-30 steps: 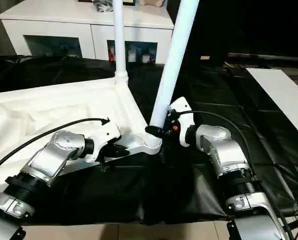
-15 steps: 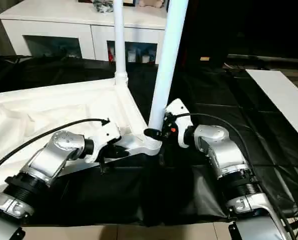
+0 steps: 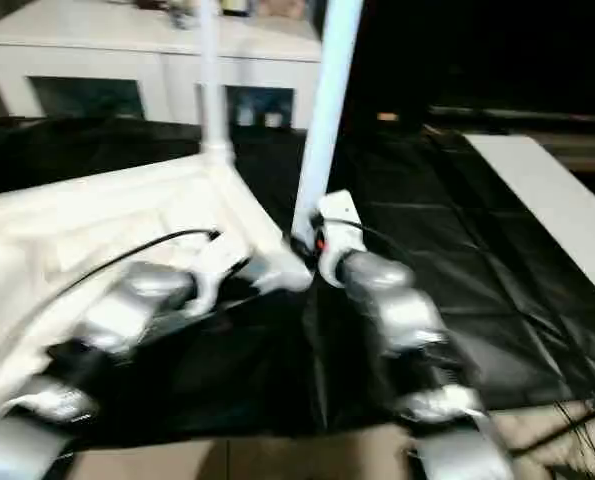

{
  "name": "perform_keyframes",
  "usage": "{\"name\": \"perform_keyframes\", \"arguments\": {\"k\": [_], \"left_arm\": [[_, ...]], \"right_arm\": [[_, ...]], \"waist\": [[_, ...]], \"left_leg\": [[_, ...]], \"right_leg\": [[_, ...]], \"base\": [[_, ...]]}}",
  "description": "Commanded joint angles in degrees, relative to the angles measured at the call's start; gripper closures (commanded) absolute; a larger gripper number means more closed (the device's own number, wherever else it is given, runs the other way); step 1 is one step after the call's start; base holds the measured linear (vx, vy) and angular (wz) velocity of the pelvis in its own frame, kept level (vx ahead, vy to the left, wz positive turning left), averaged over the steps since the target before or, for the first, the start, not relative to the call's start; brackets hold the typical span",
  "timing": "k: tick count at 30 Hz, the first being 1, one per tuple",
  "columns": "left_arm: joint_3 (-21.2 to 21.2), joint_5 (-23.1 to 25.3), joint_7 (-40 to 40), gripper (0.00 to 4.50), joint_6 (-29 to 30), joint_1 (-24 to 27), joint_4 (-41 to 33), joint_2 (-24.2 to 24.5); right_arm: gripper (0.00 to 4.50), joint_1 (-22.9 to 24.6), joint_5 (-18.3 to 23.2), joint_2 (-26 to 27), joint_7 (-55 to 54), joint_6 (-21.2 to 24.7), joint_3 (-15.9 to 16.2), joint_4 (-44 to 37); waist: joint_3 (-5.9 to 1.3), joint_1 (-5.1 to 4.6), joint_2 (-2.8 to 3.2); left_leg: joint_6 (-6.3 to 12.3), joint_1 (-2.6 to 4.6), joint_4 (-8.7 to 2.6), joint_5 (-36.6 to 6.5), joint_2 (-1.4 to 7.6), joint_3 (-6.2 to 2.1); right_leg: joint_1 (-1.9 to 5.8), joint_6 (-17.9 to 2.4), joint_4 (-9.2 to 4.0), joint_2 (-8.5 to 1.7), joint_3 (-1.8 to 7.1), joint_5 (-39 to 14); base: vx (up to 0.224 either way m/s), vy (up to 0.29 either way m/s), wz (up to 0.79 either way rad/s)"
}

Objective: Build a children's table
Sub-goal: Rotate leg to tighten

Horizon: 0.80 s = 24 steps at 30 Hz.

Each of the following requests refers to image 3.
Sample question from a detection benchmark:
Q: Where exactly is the white plastic table leg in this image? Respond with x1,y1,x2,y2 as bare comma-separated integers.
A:
290,0,366,241
195,0,237,166

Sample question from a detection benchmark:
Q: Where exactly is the white plastic table top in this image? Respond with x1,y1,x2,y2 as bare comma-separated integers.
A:
0,149,313,416

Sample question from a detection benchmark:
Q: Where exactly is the black plastic mat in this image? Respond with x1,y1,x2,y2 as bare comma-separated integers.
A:
0,117,595,449

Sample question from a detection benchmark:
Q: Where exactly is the white flat board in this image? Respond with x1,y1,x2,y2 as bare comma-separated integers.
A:
464,133,595,306

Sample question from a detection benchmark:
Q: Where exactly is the black horizontal bar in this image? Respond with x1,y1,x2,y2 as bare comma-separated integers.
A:
429,105,595,121

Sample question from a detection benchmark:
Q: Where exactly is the dark object on cabinet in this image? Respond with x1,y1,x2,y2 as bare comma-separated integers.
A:
166,4,191,29

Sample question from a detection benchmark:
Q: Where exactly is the white cabinet with glass doors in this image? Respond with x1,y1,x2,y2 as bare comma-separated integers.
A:
0,0,328,131

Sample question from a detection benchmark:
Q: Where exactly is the black left camera cable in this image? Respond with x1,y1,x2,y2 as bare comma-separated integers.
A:
0,228,222,381

